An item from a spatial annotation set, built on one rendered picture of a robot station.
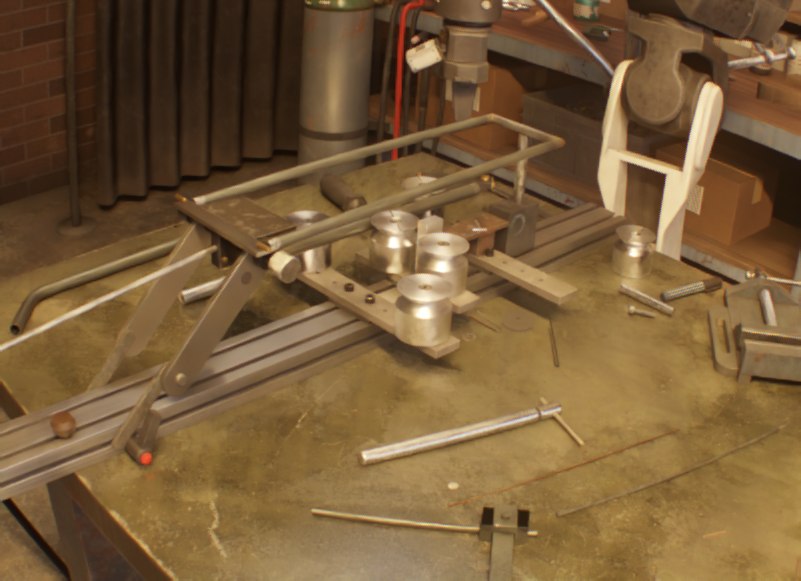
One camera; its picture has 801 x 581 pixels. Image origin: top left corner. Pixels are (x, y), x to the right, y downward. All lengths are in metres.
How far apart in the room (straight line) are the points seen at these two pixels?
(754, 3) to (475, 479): 0.99
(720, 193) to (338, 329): 1.55
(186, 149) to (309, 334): 2.74
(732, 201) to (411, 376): 1.53
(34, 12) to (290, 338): 2.80
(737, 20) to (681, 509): 0.93
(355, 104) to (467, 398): 2.03
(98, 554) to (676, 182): 1.00
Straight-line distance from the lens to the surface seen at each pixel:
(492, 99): 2.72
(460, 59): 1.26
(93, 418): 0.82
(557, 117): 2.61
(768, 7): 1.60
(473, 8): 1.24
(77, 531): 1.12
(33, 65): 3.64
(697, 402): 0.95
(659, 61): 1.51
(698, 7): 1.49
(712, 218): 2.40
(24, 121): 3.68
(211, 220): 0.83
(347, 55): 2.81
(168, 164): 3.55
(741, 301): 1.14
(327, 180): 1.29
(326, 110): 2.86
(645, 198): 1.60
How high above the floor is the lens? 1.38
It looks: 26 degrees down
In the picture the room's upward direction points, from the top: 4 degrees clockwise
